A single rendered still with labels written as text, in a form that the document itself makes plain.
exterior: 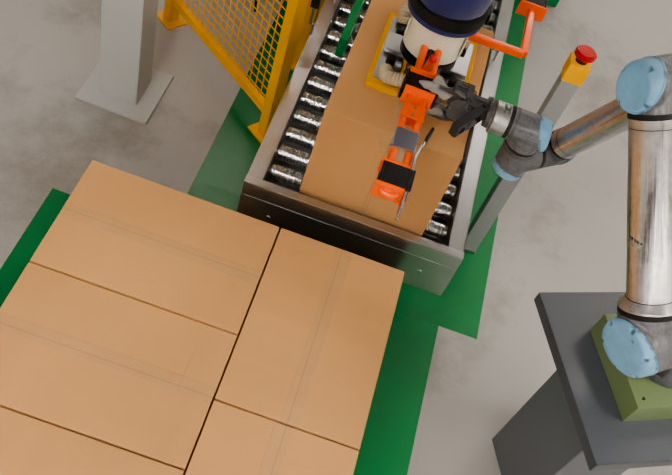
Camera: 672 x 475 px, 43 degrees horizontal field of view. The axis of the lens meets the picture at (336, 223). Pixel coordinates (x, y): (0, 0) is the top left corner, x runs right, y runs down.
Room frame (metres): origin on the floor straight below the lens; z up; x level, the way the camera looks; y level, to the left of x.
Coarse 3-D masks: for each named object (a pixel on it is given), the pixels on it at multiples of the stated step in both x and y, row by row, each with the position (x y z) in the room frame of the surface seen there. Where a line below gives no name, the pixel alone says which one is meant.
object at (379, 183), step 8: (384, 160) 1.45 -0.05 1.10; (392, 160) 1.46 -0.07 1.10; (384, 168) 1.43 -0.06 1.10; (392, 168) 1.44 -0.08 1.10; (400, 168) 1.45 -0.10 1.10; (408, 168) 1.46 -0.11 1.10; (384, 176) 1.40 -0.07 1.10; (392, 176) 1.41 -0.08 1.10; (400, 176) 1.42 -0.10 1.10; (408, 176) 1.43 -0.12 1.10; (376, 184) 1.38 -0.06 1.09; (384, 184) 1.38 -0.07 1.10; (392, 184) 1.39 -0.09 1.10; (400, 184) 1.40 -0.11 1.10; (376, 192) 1.38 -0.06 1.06; (400, 192) 1.38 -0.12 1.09
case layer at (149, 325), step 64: (128, 192) 1.49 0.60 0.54; (64, 256) 1.21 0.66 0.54; (128, 256) 1.29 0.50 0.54; (192, 256) 1.37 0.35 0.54; (256, 256) 1.45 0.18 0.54; (320, 256) 1.53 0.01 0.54; (0, 320) 0.97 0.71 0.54; (64, 320) 1.04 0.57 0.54; (128, 320) 1.10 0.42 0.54; (192, 320) 1.17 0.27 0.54; (256, 320) 1.25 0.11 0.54; (320, 320) 1.32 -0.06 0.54; (384, 320) 1.40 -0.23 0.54; (0, 384) 0.81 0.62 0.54; (64, 384) 0.87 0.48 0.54; (128, 384) 0.94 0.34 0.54; (192, 384) 1.00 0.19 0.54; (256, 384) 1.07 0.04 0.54; (320, 384) 1.13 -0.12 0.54; (0, 448) 0.67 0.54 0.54; (64, 448) 0.73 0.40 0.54; (128, 448) 0.78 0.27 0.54; (192, 448) 0.84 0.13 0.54; (256, 448) 0.90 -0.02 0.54; (320, 448) 0.96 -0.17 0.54
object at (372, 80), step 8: (392, 16) 2.17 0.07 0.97; (392, 24) 2.12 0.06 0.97; (400, 24) 2.14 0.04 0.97; (384, 32) 2.08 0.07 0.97; (400, 32) 2.08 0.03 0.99; (384, 40) 2.05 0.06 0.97; (376, 56) 1.96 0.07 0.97; (384, 56) 1.97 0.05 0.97; (392, 56) 1.95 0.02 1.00; (376, 64) 1.93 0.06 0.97; (392, 64) 1.94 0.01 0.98; (400, 64) 1.96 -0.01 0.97; (368, 72) 1.89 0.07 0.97; (376, 72) 1.89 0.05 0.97; (400, 72) 1.94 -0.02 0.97; (368, 80) 1.85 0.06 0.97; (376, 80) 1.87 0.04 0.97; (376, 88) 1.85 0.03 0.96; (384, 88) 1.85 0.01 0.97; (392, 88) 1.86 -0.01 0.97
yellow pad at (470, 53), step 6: (474, 42) 2.19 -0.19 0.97; (468, 48) 2.15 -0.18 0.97; (474, 48) 2.17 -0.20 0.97; (462, 54) 2.08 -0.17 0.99; (468, 54) 2.12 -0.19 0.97; (474, 54) 2.14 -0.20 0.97; (474, 60) 2.12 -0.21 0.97; (468, 66) 2.07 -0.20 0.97; (468, 72) 2.05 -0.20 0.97; (444, 78) 1.98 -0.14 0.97; (450, 78) 1.96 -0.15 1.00; (456, 78) 1.96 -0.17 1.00; (468, 78) 2.02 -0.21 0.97; (450, 84) 1.94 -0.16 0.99
